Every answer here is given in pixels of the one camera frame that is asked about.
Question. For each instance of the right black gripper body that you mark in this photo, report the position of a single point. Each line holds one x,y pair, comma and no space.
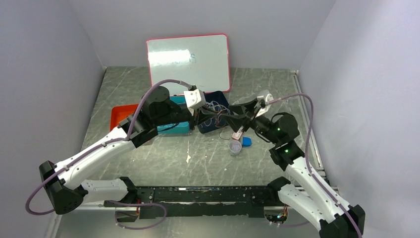
254,121

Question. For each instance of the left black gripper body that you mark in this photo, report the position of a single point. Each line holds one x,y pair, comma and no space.
196,113

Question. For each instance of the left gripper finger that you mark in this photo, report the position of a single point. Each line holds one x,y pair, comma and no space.
216,119
216,108

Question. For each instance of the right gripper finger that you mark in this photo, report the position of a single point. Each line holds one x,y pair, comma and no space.
243,108
237,122

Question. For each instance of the navy blue tray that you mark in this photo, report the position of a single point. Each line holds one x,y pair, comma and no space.
220,98

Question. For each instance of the light blue tray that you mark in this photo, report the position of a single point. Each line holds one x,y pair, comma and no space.
176,128

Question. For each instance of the orange tray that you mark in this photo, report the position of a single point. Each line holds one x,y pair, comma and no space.
119,113

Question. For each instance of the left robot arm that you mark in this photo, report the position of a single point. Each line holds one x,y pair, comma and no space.
66,182

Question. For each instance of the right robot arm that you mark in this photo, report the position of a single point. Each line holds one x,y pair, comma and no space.
305,174

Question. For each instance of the red white staples box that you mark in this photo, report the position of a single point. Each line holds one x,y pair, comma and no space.
237,135

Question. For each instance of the blue grey eraser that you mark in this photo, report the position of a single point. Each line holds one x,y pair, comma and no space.
246,142

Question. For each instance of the clear jar of clips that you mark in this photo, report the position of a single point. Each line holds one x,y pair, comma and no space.
235,147

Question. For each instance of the pink framed whiteboard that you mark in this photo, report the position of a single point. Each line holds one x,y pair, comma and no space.
201,60

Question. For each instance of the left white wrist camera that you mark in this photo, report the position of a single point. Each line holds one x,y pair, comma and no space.
194,99

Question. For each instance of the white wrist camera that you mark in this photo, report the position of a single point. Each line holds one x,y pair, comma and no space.
262,105
194,99

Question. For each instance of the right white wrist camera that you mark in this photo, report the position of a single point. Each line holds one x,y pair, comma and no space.
262,105

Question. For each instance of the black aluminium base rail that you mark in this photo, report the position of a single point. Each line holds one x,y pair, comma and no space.
160,202

